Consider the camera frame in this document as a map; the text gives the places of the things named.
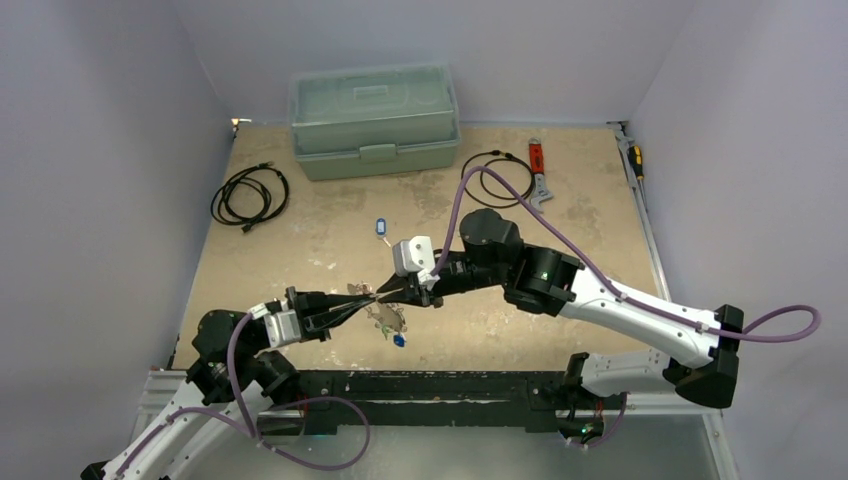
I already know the coiled thin black cable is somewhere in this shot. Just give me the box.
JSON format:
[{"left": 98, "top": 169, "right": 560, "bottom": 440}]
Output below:
[{"left": 460, "top": 150, "right": 537, "bottom": 210}]

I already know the yellow black screwdriver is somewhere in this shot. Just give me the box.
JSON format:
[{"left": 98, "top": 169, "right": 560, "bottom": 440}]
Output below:
[{"left": 627, "top": 145, "right": 644, "bottom": 182}]

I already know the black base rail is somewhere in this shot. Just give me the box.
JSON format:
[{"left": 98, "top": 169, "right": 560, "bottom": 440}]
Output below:
[{"left": 258, "top": 370, "right": 603, "bottom": 436}]

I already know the key with blue tag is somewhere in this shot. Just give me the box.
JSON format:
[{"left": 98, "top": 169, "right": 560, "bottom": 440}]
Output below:
[{"left": 375, "top": 218, "right": 392, "bottom": 247}]

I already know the red handled adjustable wrench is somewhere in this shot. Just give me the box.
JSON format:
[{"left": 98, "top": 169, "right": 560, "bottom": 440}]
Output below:
[{"left": 528, "top": 137, "right": 554, "bottom": 213}]

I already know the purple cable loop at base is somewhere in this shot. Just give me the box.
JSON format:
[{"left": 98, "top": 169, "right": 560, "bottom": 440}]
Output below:
[{"left": 255, "top": 390, "right": 370, "bottom": 470}]

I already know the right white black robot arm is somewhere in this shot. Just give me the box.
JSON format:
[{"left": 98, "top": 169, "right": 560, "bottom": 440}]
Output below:
[{"left": 378, "top": 209, "right": 744, "bottom": 409}]

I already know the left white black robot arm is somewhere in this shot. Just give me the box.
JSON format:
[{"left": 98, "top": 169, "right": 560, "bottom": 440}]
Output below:
[{"left": 80, "top": 287, "right": 377, "bottom": 479}]

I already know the green plastic toolbox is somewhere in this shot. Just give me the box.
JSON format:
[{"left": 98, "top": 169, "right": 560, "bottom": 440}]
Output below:
[{"left": 288, "top": 64, "right": 461, "bottom": 181}]

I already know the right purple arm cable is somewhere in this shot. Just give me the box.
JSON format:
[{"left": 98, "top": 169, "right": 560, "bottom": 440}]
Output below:
[{"left": 430, "top": 165, "right": 823, "bottom": 346}]

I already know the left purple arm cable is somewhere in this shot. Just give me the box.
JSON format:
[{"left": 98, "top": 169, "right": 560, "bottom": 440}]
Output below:
[{"left": 112, "top": 311, "right": 266, "bottom": 480}]

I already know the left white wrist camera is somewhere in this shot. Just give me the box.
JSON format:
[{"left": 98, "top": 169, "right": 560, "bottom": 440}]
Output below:
[{"left": 248, "top": 300, "right": 303, "bottom": 348}]

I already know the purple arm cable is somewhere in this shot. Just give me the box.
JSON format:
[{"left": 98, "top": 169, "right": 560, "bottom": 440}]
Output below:
[
  {"left": 112, "top": 311, "right": 266, "bottom": 480},
  {"left": 430, "top": 165, "right": 823, "bottom": 346}
]

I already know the coiled black cable left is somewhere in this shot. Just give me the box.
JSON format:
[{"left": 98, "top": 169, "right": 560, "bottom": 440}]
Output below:
[{"left": 210, "top": 164, "right": 291, "bottom": 234}]

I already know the metal keyring with keys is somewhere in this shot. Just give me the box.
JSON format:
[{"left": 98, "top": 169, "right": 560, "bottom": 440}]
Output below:
[{"left": 363, "top": 301, "right": 407, "bottom": 348}]

